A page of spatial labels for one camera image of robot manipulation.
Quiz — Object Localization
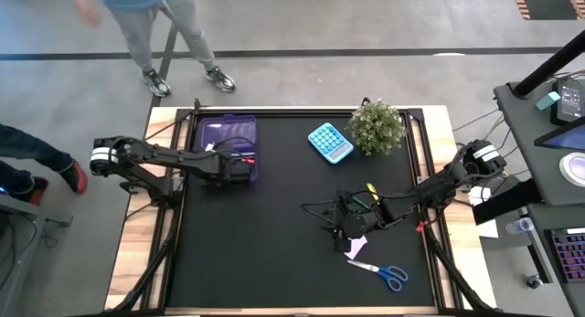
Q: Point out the black slanted pole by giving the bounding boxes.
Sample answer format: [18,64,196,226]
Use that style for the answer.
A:
[511,30,585,100]

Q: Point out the black metal table frame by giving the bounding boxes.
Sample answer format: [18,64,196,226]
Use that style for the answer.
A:
[103,97,500,317]

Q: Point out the purple plastic pencil box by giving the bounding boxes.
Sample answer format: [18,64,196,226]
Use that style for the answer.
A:
[193,113,260,185]

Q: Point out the blue handled scissors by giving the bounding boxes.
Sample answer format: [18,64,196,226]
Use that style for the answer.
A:
[346,259,410,293]

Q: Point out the clear water bottle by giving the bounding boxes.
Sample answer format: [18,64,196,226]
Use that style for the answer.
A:
[504,217,536,236]

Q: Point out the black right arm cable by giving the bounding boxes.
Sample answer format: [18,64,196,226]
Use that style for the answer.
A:
[300,195,351,227]

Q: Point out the white paper notes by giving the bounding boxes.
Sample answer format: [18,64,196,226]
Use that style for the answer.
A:
[343,235,369,261]

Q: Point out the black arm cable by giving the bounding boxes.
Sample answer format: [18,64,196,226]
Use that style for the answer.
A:
[300,195,351,227]
[207,135,255,156]

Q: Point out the potted green plant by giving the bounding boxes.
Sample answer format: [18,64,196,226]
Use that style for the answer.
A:
[345,98,409,157]

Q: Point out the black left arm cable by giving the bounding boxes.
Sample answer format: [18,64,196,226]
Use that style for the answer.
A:
[207,135,255,156]

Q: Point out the white round device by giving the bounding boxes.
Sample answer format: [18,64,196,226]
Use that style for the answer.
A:
[558,152,585,188]

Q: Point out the teal calculator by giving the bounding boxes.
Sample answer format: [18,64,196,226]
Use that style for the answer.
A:
[306,122,356,165]

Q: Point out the black box device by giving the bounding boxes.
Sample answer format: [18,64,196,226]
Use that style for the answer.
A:
[549,77,585,127]

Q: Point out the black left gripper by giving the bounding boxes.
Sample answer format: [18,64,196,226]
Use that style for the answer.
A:
[211,144,258,185]

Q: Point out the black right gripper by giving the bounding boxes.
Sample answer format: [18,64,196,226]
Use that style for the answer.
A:
[328,198,386,255]

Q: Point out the purple lit keyboard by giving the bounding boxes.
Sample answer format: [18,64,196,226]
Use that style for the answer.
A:
[545,227,585,284]

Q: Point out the white paper sheet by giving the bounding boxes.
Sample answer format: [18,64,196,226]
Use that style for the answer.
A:
[476,218,500,240]
[467,185,493,206]

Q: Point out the grey side desk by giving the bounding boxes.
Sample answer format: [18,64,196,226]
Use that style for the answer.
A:
[493,74,585,317]

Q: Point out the tilted screen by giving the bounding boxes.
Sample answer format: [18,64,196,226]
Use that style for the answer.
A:
[533,120,585,152]

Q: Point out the teal small block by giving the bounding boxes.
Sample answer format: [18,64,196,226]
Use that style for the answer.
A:
[535,90,562,112]

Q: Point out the person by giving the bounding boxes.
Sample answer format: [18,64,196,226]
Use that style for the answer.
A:
[68,0,238,99]
[0,122,90,206]

